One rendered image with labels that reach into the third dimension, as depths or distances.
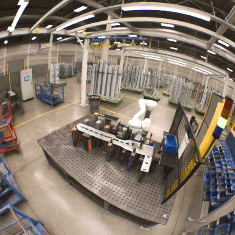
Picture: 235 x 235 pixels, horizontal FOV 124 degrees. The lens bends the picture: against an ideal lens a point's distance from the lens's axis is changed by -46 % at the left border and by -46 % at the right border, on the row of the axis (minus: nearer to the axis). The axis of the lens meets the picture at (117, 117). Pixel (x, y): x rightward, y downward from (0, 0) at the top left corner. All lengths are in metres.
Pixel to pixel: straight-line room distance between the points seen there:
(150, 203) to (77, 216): 1.23
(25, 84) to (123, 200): 7.45
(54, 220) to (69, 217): 0.31
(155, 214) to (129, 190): 0.50
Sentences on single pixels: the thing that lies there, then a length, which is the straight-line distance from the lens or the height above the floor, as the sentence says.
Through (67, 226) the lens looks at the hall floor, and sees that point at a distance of 2.16.
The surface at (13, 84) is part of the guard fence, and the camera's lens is 8.35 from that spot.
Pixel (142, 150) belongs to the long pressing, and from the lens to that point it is 1.66.
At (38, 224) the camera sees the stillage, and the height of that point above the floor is 0.17.
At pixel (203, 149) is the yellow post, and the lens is 1.06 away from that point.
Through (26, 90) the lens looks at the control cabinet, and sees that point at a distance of 7.76.
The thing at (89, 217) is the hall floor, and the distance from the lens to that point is 2.12.
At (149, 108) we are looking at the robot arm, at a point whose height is 1.44.
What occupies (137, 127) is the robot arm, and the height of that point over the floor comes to 1.38.
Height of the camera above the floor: 2.08
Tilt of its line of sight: 27 degrees down
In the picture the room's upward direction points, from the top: 7 degrees clockwise
